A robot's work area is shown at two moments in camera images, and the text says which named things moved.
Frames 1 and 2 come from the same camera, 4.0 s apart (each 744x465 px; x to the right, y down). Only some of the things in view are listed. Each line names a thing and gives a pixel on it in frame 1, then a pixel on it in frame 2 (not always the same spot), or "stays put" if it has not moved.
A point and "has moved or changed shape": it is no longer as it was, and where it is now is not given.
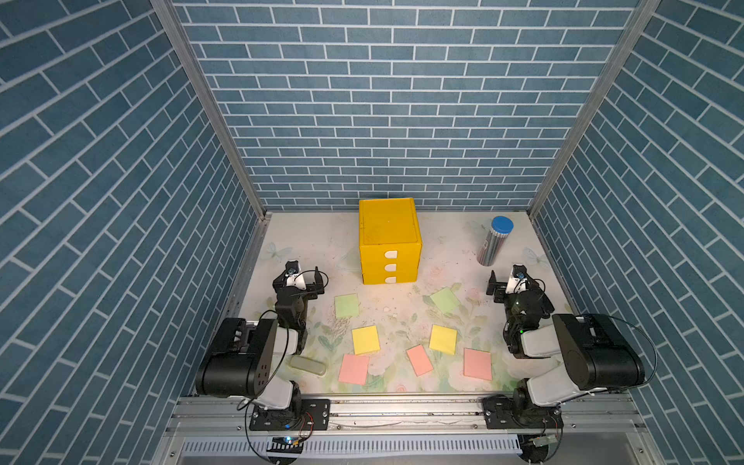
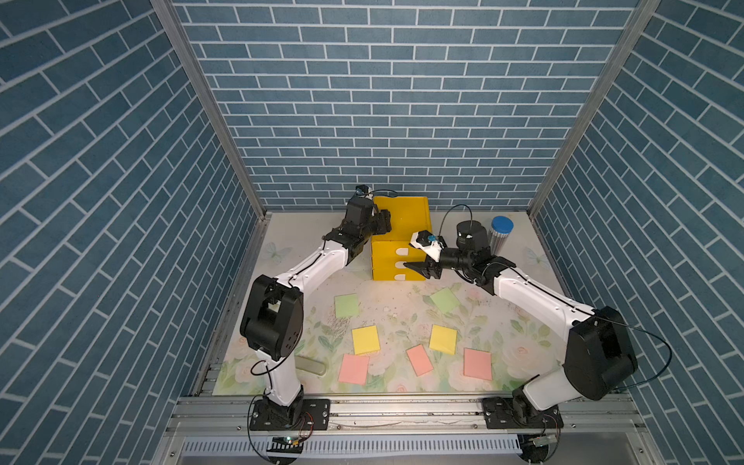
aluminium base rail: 607,415 stays put
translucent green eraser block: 308,365 stays put
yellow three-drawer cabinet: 389,241 has moved or changed shape
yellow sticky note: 443,339 stays put
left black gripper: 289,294 → 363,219
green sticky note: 446,299 stays put
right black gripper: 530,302 → 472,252
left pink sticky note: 354,369 stays put
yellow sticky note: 365,340 stays put
